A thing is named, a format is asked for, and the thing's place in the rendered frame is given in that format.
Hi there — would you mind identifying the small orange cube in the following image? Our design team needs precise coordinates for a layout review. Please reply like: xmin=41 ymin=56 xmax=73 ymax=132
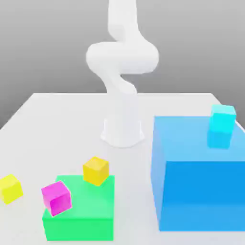
xmin=82 ymin=156 xmax=110 ymax=187

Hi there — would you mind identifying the small cyan cube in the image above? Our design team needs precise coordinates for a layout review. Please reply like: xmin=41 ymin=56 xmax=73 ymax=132
xmin=206 ymin=104 xmax=237 ymax=149

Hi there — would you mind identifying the small magenta cube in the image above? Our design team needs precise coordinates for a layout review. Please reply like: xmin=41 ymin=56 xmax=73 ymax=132
xmin=41 ymin=180 xmax=73 ymax=217

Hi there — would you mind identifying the small yellow cube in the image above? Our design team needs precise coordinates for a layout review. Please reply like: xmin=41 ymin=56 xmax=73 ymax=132
xmin=0 ymin=174 xmax=24 ymax=205

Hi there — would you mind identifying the large green box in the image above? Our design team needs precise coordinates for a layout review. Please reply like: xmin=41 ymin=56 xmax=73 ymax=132
xmin=42 ymin=175 xmax=115 ymax=242

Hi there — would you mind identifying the large blue box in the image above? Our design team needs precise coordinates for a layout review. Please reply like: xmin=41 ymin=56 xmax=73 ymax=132
xmin=150 ymin=115 xmax=245 ymax=232

